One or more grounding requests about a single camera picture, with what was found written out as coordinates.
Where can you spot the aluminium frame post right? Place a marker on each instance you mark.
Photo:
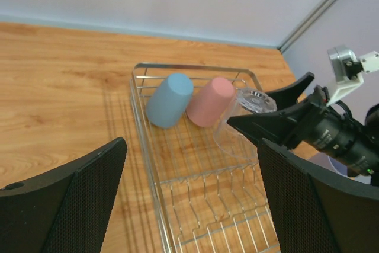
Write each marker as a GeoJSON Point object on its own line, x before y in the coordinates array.
{"type": "Point", "coordinates": [314, 14]}

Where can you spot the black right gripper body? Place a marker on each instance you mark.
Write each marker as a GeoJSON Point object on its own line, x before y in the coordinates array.
{"type": "Point", "coordinates": [339, 136]}

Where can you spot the clear glass cup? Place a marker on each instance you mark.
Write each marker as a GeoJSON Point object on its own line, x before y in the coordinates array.
{"type": "Point", "coordinates": [233, 131]}

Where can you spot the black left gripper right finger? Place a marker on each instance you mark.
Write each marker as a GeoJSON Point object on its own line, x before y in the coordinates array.
{"type": "Point", "coordinates": [314, 209]}

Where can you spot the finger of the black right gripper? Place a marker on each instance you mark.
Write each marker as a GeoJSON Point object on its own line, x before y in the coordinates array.
{"type": "Point", "coordinates": [284, 127]}
{"type": "Point", "coordinates": [288, 96]}

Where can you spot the metal wire dish rack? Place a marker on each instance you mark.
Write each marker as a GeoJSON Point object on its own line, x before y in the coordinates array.
{"type": "Point", "coordinates": [208, 196]}

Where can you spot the pink plastic cup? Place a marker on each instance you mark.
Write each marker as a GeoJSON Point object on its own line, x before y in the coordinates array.
{"type": "Point", "coordinates": [209, 103]}

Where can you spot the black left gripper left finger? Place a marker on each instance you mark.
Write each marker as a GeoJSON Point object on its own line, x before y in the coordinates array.
{"type": "Point", "coordinates": [66, 209]}

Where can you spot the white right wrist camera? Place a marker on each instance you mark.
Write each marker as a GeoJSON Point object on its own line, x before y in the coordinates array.
{"type": "Point", "coordinates": [348, 71]}

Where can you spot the blue plastic cup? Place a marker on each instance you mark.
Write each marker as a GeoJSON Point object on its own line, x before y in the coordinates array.
{"type": "Point", "coordinates": [168, 103]}

